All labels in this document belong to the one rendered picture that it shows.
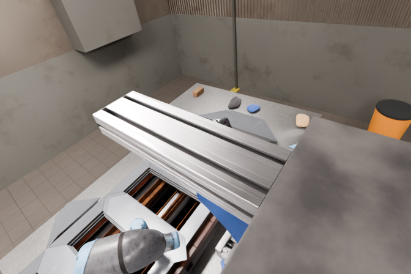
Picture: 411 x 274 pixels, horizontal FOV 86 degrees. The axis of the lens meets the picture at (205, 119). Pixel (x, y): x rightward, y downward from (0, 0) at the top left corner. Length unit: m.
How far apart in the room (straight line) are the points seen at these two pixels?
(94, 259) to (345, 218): 0.68
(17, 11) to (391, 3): 4.15
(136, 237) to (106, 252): 0.09
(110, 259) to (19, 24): 3.15
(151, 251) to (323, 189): 0.62
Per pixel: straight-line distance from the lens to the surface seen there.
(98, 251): 0.80
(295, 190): 0.25
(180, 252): 1.49
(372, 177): 0.29
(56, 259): 1.81
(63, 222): 2.04
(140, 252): 0.77
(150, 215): 1.65
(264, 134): 1.72
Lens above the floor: 2.23
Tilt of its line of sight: 38 degrees down
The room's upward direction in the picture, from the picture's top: 9 degrees counter-clockwise
